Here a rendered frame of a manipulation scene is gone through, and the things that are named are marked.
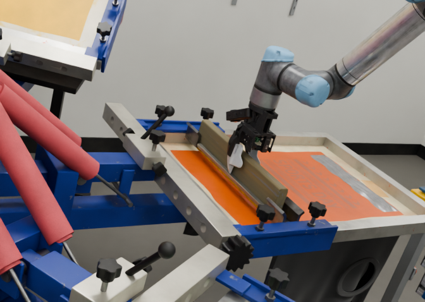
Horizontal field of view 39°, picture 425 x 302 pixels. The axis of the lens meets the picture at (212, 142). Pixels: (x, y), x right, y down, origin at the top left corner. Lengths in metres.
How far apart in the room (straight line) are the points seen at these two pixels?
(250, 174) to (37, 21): 0.82
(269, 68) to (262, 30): 2.59
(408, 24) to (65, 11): 1.05
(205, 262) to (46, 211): 0.31
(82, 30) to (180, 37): 1.91
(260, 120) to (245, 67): 2.58
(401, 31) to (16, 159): 0.88
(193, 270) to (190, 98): 2.92
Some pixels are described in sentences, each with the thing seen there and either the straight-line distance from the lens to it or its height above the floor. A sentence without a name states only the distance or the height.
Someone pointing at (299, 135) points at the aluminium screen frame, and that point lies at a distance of 2.11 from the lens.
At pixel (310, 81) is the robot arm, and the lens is 1.44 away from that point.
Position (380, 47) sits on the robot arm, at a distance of 1.48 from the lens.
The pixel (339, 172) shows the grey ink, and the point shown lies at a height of 0.96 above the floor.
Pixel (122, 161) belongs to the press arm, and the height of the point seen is 1.04.
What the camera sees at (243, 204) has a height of 0.96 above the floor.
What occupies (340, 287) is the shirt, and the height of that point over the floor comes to 0.73.
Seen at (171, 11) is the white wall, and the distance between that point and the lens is 3.69.
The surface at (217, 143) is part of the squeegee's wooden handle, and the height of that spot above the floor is 1.04.
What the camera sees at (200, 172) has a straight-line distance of 1.69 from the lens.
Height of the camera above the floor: 1.67
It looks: 22 degrees down
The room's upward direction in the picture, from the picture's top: 16 degrees clockwise
